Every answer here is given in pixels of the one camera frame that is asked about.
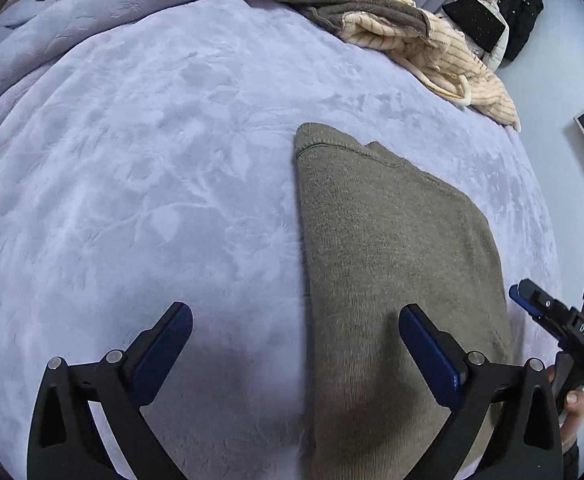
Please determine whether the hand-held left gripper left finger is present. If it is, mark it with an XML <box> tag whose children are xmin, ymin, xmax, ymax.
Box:
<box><xmin>27</xmin><ymin>301</ymin><xmax>194</xmax><ymax>480</ymax></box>

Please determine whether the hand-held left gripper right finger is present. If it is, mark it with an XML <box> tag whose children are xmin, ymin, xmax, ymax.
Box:
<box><xmin>398</xmin><ymin>303</ymin><xmax>565</xmax><ymax>480</ymax></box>

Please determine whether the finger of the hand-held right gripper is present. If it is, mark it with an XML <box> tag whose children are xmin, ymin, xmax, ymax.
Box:
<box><xmin>509</xmin><ymin>280</ymin><xmax>572</xmax><ymax>335</ymax></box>

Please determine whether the olive brown knit sweater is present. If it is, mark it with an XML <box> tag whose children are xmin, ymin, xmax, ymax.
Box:
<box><xmin>294</xmin><ymin>122</ymin><xmax>515</xmax><ymax>480</ymax></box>

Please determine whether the person's right hand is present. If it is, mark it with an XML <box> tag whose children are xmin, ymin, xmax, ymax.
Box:
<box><xmin>546</xmin><ymin>365</ymin><xmax>584</xmax><ymax>448</ymax></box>

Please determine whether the lavender plush blanket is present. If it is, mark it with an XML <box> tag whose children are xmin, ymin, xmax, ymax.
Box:
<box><xmin>0</xmin><ymin>0</ymin><xmax>562</xmax><ymax>480</ymax></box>

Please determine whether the white padded garment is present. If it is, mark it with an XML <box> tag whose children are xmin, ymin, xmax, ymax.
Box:
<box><xmin>454</xmin><ymin>0</ymin><xmax>510</xmax><ymax>71</ymax></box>

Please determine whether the cream striped fleece garment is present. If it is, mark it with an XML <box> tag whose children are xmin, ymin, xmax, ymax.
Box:
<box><xmin>322</xmin><ymin>0</ymin><xmax>520</xmax><ymax>133</ymax></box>

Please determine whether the black sparkly fabric item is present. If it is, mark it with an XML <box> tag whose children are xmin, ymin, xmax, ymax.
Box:
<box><xmin>442</xmin><ymin>0</ymin><xmax>507</xmax><ymax>53</ymax></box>

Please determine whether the black hanging garment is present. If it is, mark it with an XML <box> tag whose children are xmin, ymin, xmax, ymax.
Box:
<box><xmin>486</xmin><ymin>0</ymin><xmax>545</xmax><ymax>63</ymax></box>

